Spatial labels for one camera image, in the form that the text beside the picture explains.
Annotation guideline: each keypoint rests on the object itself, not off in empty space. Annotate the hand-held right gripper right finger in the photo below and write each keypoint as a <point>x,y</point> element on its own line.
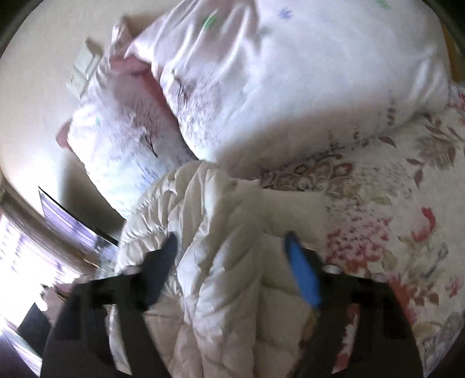
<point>305,272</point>

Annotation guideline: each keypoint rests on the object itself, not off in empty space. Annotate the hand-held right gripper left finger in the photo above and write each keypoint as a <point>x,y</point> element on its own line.
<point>160,269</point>

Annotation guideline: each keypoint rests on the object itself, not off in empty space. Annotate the cream quilted blanket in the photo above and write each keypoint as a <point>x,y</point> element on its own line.
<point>225,254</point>

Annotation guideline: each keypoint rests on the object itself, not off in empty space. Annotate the person's left hand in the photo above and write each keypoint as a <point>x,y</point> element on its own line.
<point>54,296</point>

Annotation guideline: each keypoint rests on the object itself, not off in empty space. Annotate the bright window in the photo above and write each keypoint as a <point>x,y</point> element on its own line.
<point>25,250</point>

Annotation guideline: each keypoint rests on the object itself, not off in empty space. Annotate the dark framed screen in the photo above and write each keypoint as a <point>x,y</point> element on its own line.
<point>72,225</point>

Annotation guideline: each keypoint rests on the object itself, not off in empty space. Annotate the floral bed sheet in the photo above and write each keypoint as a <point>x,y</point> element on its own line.
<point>392,218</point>

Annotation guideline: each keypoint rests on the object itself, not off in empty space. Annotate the pink floral pillow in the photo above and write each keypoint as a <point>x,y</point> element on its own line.
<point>290,80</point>
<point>120,138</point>

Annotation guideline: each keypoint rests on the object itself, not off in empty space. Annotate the yellow wooden board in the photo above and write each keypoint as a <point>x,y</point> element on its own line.
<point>454,54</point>

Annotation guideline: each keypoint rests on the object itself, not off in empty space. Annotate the white wall switch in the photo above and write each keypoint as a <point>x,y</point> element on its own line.
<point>83,74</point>

